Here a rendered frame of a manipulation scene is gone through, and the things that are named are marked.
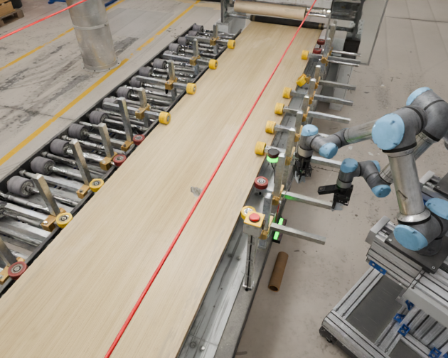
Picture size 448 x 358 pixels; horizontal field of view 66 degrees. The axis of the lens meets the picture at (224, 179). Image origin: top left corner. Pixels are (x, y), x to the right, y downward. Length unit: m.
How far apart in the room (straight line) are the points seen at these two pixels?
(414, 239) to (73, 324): 1.37
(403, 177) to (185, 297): 0.99
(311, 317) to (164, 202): 1.31
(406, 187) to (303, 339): 1.40
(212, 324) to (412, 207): 1.04
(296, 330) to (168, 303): 1.18
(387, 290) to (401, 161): 1.35
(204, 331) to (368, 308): 1.13
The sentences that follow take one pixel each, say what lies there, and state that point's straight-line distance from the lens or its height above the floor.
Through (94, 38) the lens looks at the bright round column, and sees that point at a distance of 5.42.
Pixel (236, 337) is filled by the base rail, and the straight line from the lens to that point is 1.70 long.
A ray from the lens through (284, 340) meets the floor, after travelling 2.48.
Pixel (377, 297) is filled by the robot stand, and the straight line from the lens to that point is 2.53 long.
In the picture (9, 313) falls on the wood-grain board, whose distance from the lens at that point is 1.76.
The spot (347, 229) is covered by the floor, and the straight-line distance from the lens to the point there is 3.09.
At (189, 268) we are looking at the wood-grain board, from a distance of 1.63.
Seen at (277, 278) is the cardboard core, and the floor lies 0.08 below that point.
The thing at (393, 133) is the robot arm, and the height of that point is 1.58.
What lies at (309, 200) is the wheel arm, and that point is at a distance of 2.00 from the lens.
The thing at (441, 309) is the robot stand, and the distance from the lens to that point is 1.71.
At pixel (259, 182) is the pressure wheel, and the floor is 0.90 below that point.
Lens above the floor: 2.27
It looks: 43 degrees down
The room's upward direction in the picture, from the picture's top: straight up
